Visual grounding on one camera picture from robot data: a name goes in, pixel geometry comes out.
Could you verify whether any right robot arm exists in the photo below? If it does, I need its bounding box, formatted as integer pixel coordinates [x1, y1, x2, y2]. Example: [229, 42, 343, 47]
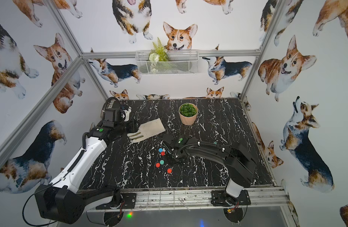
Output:
[161, 134, 257, 198]

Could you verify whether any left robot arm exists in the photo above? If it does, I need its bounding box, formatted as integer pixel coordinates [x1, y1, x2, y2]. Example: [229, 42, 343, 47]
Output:
[34, 97, 139, 224]

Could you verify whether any beige paper sheet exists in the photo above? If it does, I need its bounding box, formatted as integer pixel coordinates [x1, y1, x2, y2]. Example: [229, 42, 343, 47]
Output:
[127, 118, 165, 143]

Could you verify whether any potted green plant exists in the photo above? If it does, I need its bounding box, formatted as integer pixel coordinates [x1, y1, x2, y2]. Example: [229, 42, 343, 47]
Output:
[179, 103, 198, 125]

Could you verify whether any fern and white flower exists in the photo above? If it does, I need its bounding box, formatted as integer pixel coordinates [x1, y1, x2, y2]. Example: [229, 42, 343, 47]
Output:
[148, 38, 170, 73]

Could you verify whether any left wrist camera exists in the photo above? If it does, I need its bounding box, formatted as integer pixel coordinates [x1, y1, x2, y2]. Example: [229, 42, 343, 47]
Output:
[102, 105, 131, 123]

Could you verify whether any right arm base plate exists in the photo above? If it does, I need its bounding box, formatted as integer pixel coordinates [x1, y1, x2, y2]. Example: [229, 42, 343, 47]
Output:
[210, 190, 251, 207]

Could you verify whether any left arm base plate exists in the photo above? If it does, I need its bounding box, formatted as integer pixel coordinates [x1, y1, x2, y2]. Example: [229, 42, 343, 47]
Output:
[96, 193, 137, 210]

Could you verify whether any white wire basket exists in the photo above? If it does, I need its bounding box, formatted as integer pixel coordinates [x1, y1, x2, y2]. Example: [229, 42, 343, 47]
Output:
[135, 50, 199, 75]

